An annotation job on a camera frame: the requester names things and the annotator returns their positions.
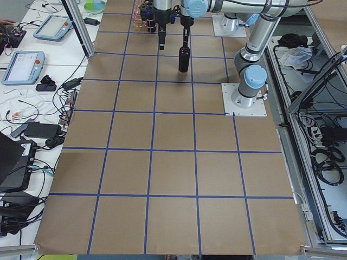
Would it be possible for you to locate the blue teach pendant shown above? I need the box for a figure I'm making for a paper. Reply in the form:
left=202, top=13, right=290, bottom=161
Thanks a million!
left=1, top=51, right=46, bottom=86
left=33, top=15, right=72, bottom=41

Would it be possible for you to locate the black power adapter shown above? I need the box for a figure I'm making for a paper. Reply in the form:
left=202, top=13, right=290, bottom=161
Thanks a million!
left=83, top=17, right=100, bottom=26

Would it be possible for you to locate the aluminium frame post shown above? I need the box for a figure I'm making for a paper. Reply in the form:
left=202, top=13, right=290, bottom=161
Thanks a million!
left=61, top=0, right=95, bottom=58

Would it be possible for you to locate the copper wire wine basket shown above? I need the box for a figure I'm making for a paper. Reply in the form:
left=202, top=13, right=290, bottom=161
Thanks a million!
left=132, top=0, right=149, bottom=32

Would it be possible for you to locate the green glass bowl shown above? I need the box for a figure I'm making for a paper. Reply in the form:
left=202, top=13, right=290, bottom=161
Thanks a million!
left=83, top=0, right=106, bottom=14

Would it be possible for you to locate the lower blue teach pendant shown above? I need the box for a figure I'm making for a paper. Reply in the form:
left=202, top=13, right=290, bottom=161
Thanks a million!
left=1, top=51, right=46, bottom=86

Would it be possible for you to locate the upper blue teach pendant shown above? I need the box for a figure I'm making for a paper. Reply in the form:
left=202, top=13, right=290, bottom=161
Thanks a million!
left=33, top=15, right=72, bottom=41

